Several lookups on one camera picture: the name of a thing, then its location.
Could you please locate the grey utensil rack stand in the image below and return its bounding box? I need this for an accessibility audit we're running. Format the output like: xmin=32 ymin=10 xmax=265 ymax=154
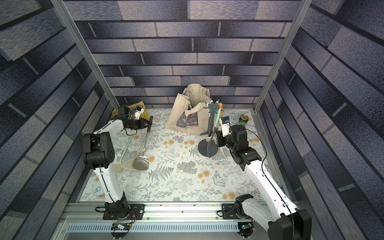
xmin=198 ymin=101 xmax=222 ymax=158

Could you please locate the mint handle grey ladle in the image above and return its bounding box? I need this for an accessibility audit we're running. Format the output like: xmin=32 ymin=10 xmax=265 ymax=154
xmin=207 ymin=101 xmax=220 ymax=158

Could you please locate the aluminium rail frame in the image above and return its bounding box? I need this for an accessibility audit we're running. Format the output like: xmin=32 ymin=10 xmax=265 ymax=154
xmin=51 ymin=202 xmax=268 ymax=240

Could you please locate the right circuit board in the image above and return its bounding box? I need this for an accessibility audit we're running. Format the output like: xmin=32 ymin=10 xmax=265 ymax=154
xmin=238 ymin=222 xmax=254 ymax=238

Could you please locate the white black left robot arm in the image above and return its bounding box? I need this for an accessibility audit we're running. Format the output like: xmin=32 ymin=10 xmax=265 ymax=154
xmin=83 ymin=105 xmax=151 ymax=213

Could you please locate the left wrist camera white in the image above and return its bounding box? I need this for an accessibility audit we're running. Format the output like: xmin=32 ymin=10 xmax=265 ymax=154
xmin=134 ymin=107 xmax=145 ymax=120

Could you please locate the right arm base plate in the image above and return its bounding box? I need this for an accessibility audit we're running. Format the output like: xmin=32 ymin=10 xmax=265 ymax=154
xmin=219 ymin=203 xmax=241 ymax=220

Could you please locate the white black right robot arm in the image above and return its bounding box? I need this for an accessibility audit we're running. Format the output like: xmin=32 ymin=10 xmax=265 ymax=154
xmin=217 ymin=124 xmax=312 ymax=240

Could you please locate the dark brown handle utensil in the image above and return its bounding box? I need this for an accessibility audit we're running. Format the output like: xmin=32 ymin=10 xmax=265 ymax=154
xmin=133 ymin=116 xmax=153 ymax=171

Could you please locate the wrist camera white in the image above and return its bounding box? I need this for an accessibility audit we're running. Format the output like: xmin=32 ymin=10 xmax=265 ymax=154
xmin=134 ymin=107 xmax=145 ymax=120
xmin=220 ymin=117 xmax=231 ymax=137

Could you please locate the yellow green chips bag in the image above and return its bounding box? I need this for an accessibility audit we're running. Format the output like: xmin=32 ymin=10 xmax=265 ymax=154
xmin=112 ymin=101 xmax=150 ymax=120

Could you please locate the circuit board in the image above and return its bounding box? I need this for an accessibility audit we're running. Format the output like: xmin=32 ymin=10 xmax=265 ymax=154
xmin=238 ymin=222 xmax=254 ymax=238
xmin=111 ymin=222 xmax=132 ymax=233

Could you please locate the green beer can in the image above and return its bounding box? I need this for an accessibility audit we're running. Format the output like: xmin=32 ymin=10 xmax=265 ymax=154
xmin=239 ymin=114 xmax=249 ymax=126

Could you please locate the wooden handle white utensil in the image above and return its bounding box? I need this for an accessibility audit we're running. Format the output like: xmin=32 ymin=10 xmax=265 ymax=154
xmin=218 ymin=103 xmax=224 ymax=119

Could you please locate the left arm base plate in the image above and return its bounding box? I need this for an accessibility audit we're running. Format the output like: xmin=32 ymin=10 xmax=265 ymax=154
xmin=103 ymin=204 xmax=146 ymax=221

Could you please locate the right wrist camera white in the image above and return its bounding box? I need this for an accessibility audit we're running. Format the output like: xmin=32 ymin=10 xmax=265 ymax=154
xmin=220 ymin=117 xmax=231 ymax=137

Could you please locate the left circuit board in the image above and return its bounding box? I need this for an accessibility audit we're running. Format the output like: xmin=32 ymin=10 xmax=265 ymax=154
xmin=111 ymin=222 xmax=132 ymax=233

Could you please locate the beige canvas tote bag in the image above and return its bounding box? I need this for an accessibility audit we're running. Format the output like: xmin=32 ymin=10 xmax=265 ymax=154
xmin=165 ymin=84 xmax=211 ymax=135

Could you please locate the mint handle cream spatula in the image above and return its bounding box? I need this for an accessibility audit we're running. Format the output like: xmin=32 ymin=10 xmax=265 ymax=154
xmin=122 ymin=140 xmax=145 ymax=170

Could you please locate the mint handle cream spoon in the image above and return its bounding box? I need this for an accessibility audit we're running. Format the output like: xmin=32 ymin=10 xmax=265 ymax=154
xmin=114 ymin=136 xmax=134 ymax=174

